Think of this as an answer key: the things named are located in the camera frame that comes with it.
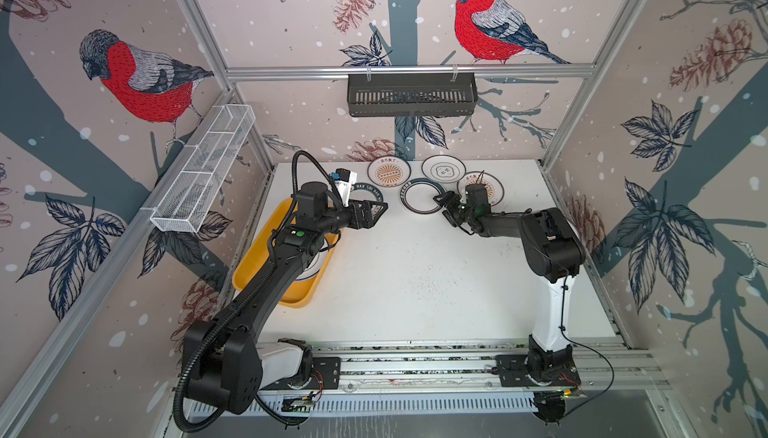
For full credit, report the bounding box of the white black motif plate back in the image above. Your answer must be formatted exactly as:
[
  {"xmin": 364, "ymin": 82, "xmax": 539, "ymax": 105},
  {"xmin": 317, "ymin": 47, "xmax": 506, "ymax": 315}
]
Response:
[{"xmin": 421, "ymin": 155, "xmax": 467, "ymax": 184}]

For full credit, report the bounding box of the black hanging wire basket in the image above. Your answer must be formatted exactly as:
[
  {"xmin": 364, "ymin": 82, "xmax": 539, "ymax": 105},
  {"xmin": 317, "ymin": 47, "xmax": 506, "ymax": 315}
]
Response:
[{"xmin": 347, "ymin": 73, "xmax": 478, "ymax": 118}]

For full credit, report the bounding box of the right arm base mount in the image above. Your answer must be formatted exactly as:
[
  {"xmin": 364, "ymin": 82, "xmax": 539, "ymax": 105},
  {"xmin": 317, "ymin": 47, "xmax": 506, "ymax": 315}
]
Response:
[{"xmin": 494, "ymin": 353, "xmax": 581, "ymax": 389}]

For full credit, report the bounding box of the yellow plastic bin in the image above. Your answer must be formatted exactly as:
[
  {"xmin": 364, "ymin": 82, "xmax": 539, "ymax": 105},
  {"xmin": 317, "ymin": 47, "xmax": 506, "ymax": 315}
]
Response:
[{"xmin": 232, "ymin": 199, "xmax": 334, "ymax": 309}]

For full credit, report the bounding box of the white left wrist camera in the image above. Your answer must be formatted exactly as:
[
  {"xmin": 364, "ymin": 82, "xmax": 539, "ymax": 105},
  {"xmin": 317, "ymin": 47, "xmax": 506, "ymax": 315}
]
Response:
[{"xmin": 332, "ymin": 168, "xmax": 357, "ymax": 207}]

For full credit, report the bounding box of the aluminium frame crossbar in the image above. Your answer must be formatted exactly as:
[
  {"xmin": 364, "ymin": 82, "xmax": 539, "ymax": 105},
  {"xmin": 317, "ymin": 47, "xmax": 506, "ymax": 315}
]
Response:
[{"xmin": 225, "ymin": 64, "xmax": 597, "ymax": 83}]

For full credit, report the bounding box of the red green rim plate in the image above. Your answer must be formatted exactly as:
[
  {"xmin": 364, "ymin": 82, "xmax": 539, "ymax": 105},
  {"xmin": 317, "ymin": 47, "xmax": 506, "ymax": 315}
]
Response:
[{"xmin": 399, "ymin": 178, "xmax": 445, "ymax": 215}]

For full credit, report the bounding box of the green rim plate back left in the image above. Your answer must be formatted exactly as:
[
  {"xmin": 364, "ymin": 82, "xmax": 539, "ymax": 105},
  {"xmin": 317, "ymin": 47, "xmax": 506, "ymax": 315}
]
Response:
[{"xmin": 348, "ymin": 183, "xmax": 384, "ymax": 205}]

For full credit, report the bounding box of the orange sunburst plate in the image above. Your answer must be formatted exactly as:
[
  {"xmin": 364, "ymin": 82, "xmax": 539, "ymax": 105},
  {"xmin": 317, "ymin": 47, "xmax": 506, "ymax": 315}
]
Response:
[
  {"xmin": 367, "ymin": 156, "xmax": 412, "ymax": 188},
  {"xmin": 456, "ymin": 171, "xmax": 505, "ymax": 207},
  {"xmin": 295, "ymin": 250, "xmax": 329, "ymax": 283}
]

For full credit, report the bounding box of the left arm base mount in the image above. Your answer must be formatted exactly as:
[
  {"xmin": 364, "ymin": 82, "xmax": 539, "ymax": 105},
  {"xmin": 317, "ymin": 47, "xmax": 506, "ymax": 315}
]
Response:
[{"xmin": 261, "ymin": 356, "xmax": 341, "ymax": 392}]

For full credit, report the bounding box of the aluminium rail bed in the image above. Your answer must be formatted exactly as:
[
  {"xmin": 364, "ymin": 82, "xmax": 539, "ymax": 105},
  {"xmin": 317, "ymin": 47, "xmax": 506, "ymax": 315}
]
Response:
[{"xmin": 170, "ymin": 340, "xmax": 670, "ymax": 394}]

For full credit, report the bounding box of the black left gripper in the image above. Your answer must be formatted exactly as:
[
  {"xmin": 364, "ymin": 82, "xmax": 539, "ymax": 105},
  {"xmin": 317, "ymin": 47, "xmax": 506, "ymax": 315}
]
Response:
[{"xmin": 317, "ymin": 197, "xmax": 387, "ymax": 236}]

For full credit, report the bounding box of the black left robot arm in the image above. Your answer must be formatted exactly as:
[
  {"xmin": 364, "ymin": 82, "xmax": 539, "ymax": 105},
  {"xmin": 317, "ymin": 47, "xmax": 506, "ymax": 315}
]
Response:
[{"xmin": 172, "ymin": 182, "xmax": 388, "ymax": 433}]

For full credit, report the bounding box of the white mesh wire shelf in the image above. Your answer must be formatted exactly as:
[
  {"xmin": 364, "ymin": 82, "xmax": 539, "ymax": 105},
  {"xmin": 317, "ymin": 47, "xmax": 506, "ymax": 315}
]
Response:
[{"xmin": 150, "ymin": 104, "xmax": 255, "ymax": 233}]

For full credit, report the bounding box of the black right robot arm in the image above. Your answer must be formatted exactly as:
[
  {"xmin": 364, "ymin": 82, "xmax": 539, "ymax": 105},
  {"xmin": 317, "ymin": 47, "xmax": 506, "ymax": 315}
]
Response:
[{"xmin": 433, "ymin": 184, "xmax": 586, "ymax": 383}]

